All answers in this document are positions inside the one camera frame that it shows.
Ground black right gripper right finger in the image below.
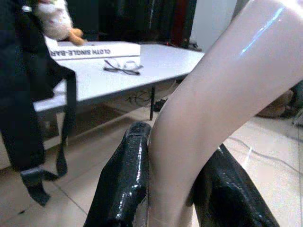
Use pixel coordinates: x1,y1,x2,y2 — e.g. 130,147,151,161
189,143,280,227

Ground black-rimmed eyeglasses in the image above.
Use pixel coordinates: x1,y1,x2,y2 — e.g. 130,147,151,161
103,59,144,76

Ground dark hanging clothes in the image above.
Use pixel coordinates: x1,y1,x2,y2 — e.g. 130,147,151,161
73,0,197,47

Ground white printed cardboard box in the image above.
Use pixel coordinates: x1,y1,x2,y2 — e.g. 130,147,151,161
45,37,142,61

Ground black cables under table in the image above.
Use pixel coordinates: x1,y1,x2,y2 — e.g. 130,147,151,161
125,88,169,112

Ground brown object on floor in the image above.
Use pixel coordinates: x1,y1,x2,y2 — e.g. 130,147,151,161
256,80,303,119

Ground white and orange plush toy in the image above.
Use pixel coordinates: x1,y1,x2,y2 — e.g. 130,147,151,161
35,0,88,46

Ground white table with black legs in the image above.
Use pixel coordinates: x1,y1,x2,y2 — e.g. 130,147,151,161
33,44,205,145

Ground thin cable on floor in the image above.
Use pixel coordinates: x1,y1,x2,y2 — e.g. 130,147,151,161
224,134,303,175

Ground white broom handle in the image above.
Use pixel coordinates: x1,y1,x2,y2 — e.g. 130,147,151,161
148,0,303,227

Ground black backpack with straps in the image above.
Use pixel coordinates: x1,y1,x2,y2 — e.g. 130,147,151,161
0,0,78,207

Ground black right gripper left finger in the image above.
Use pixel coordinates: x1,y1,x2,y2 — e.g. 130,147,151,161
83,121,152,227

